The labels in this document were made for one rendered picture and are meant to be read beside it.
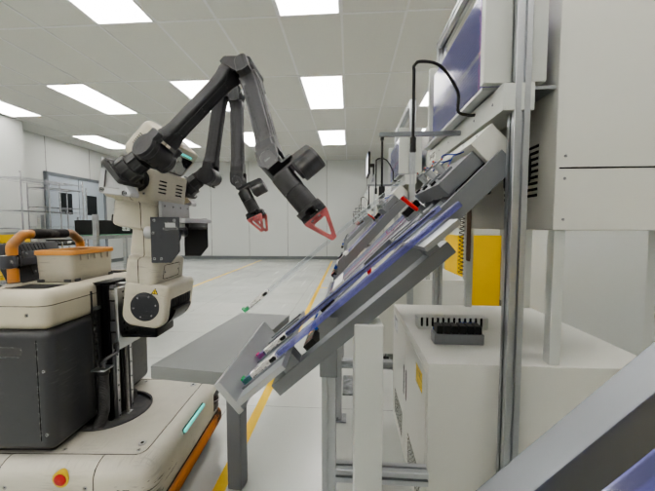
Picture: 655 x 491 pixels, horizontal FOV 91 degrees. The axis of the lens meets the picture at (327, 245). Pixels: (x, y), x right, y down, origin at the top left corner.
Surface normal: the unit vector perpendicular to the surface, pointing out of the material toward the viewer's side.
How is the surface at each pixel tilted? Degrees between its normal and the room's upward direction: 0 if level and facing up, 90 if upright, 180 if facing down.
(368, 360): 90
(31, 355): 90
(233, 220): 90
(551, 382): 90
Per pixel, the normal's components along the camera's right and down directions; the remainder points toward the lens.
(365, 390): -0.03, 0.06
